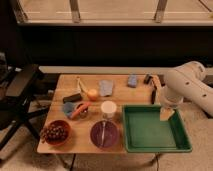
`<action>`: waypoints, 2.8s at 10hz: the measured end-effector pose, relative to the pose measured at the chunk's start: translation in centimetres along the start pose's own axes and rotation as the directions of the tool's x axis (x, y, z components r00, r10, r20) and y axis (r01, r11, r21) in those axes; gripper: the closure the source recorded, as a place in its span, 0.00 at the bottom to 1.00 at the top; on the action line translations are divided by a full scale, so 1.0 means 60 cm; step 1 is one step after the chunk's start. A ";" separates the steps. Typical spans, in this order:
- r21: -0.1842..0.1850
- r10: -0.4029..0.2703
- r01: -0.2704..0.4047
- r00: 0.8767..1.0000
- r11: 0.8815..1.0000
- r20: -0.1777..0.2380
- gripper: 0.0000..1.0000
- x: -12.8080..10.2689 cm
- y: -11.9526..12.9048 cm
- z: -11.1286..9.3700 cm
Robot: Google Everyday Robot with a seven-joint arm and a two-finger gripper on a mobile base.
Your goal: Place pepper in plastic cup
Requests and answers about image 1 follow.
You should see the green plastic tray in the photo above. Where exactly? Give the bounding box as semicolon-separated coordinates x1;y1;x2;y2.
122;105;192;153

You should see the orange-red bowl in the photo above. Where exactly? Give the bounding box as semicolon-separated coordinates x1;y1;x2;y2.
42;120;71;146

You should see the light blue cloth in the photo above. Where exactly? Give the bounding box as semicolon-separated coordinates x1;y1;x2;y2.
99;80;114;97

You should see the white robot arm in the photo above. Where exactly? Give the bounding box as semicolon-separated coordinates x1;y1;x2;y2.
159;61;213;121

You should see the white plastic cup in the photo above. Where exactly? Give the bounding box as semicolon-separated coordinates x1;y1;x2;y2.
101;101;117;119

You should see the purple bowl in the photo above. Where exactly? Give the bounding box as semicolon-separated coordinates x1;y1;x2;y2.
90;121;119;148

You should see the yellow banana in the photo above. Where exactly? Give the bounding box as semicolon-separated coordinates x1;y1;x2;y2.
77;77;88;94

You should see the black office chair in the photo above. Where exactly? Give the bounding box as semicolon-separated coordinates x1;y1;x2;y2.
0;52;49;151

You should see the silver spoon in bowl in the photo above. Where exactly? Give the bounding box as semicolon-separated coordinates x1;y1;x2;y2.
101;121;107;146

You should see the yellow orange fruit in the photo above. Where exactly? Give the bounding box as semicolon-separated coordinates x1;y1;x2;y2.
87;89;99;101

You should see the black rectangular block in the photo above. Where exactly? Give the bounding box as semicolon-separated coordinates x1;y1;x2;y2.
63;93;82;103

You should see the black small object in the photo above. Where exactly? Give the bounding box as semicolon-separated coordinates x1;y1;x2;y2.
143;74;152;84

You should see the blue sponge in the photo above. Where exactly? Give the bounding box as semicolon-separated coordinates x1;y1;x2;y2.
127;74;138;88

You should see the bunch of dark grapes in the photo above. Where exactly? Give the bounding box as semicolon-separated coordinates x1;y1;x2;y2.
41;125;68;140

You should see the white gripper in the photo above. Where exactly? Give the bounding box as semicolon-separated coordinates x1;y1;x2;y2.
160;87;183;121

